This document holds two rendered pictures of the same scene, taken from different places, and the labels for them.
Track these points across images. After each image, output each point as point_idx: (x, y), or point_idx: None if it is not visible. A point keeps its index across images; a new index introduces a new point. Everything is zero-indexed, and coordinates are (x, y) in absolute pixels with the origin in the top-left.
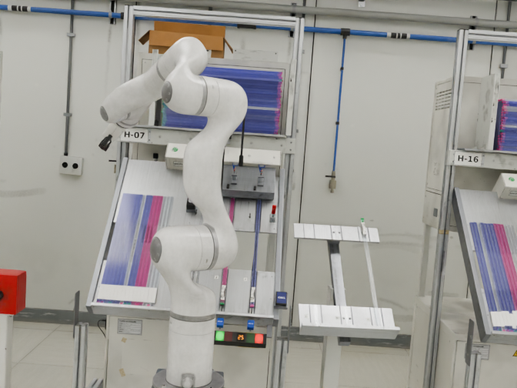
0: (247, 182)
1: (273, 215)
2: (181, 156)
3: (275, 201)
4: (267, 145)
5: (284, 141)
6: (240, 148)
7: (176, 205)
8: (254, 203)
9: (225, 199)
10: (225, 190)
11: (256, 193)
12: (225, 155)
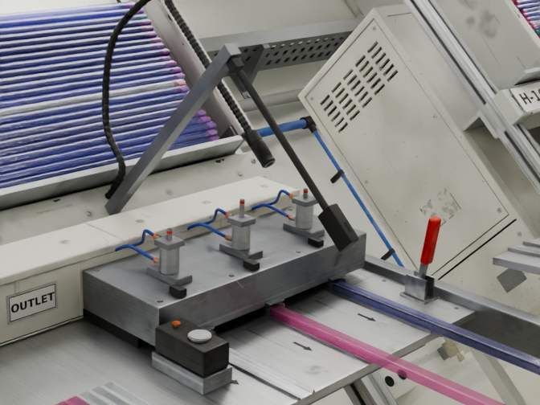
0: (280, 244)
1: (423, 279)
2: (30, 265)
3: (366, 273)
4: (208, 184)
5: (238, 161)
6: (165, 202)
7: (149, 399)
8: (333, 297)
9: (256, 324)
10: (254, 279)
11: (328, 255)
12: (149, 220)
